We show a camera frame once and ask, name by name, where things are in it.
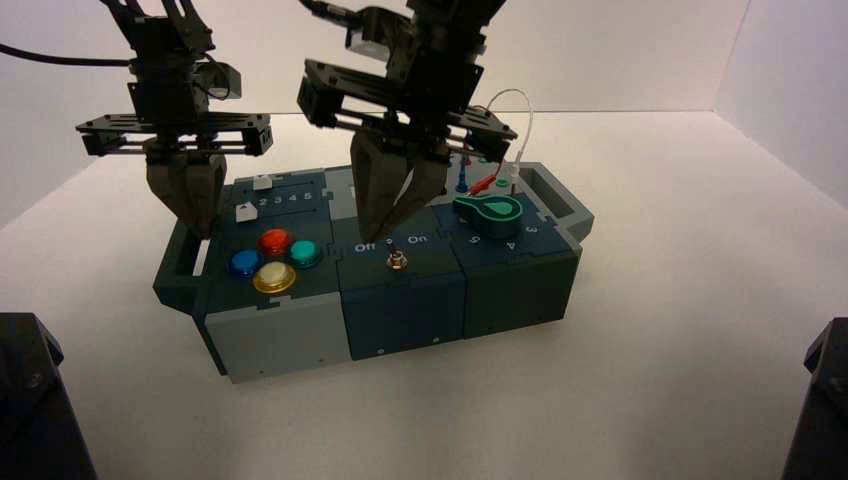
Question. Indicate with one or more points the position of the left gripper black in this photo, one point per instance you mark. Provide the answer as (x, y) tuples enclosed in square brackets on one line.
[(166, 93)]

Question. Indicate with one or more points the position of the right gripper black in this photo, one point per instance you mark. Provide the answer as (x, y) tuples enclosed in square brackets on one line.
[(437, 86)]

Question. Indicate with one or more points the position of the dark teal grey control box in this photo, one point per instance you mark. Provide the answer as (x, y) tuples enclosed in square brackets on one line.
[(397, 318)]

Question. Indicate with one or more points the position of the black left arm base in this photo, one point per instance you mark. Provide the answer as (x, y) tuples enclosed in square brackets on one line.
[(33, 411)]

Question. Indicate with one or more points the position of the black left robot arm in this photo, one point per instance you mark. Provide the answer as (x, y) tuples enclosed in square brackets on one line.
[(166, 8)]

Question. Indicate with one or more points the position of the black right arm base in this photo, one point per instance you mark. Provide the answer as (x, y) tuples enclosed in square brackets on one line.
[(825, 411)]

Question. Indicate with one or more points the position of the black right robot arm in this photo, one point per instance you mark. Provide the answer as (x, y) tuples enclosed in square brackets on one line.
[(457, 4)]

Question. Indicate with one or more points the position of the white slider knob blue triangle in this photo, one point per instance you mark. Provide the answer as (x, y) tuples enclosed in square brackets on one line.
[(246, 212)]

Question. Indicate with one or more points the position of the plain white slider knob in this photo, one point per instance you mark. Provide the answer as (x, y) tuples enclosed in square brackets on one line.
[(263, 181)]

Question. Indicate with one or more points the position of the blue dome push button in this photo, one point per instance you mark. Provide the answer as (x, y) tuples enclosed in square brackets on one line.
[(245, 263)]

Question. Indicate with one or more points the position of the green black rotary knob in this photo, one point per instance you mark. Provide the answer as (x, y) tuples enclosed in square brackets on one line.
[(490, 217)]

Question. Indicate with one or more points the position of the red dome push button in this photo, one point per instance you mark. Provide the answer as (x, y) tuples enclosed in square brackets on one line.
[(275, 242)]

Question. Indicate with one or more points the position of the green banana socket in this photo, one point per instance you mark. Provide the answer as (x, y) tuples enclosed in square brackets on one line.
[(502, 182)]

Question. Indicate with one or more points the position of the green dome push button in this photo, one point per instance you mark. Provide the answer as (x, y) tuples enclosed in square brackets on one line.
[(305, 253)]

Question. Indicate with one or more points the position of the yellow dome push button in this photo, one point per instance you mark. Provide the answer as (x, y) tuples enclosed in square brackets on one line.
[(274, 277)]

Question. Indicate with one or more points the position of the metal toggle switch brass nut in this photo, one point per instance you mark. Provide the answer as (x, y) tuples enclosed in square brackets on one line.
[(397, 260)]

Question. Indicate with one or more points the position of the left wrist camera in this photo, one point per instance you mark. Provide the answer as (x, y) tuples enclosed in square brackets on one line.
[(222, 79)]

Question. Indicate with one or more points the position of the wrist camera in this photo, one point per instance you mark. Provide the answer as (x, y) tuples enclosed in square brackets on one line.
[(222, 79), (374, 33)]

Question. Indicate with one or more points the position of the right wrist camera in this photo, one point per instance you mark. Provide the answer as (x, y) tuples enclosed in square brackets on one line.
[(374, 33)]

